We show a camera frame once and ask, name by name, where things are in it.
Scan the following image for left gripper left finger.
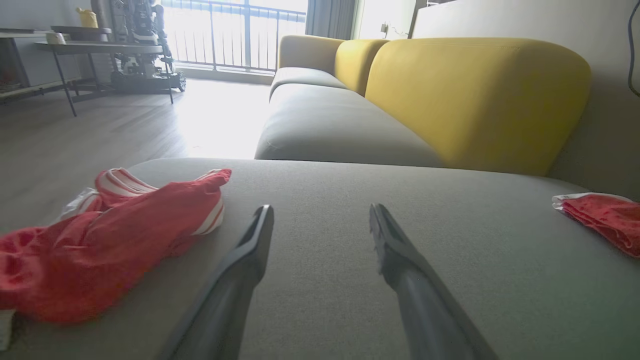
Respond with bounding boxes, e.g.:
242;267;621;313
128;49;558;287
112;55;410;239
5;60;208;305
160;205;275;360

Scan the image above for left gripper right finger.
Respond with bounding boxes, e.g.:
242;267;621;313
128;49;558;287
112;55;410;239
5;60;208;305
369;203;498;360

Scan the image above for red white-trimmed basketball jersey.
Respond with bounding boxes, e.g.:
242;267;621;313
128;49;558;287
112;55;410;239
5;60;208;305
0;167;232;351

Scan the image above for red shorts with white band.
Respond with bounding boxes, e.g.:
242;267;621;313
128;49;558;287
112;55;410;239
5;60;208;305
552;192;640;259

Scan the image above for long grey sofa seat cushion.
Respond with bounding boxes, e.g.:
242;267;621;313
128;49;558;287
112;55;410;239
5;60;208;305
255;82;446;168

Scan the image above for wide yellow sofa backrest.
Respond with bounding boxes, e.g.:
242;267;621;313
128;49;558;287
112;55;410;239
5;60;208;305
365;37;592;176

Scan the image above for short grey sofa seat cushion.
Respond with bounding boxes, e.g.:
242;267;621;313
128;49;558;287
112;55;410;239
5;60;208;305
270;66;349;99

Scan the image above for narrow yellow sofa backrest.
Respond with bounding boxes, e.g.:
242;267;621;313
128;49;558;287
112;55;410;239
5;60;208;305
334;39;391;97

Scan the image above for pale yellow sofa armrest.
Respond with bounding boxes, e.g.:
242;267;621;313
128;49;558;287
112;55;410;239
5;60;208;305
277;35;346;76

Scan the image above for parked wheeled humanoid robot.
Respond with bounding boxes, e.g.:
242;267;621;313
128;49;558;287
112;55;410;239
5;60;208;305
110;0;187;94

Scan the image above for metal balcony railing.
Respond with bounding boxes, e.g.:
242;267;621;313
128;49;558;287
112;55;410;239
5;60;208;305
162;0;307;74

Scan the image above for thin-legged dark side table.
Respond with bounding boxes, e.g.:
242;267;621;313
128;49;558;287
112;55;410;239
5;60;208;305
34;41;175;117

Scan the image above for grey window curtain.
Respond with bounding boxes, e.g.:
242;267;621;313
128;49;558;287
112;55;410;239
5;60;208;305
306;0;359;41

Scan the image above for round dark tray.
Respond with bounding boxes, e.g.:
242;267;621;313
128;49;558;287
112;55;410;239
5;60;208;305
50;26;112;43

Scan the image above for dark hanging cable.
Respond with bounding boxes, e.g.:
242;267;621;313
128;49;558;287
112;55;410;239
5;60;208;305
627;0;640;99

